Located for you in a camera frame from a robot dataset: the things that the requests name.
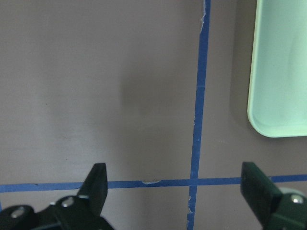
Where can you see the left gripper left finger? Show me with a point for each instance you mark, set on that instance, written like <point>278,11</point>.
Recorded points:
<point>75,212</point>

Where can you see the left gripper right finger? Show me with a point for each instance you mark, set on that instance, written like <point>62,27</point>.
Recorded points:
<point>275,208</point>

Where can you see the mint green tray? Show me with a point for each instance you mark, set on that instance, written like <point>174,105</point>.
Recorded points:
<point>277,98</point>

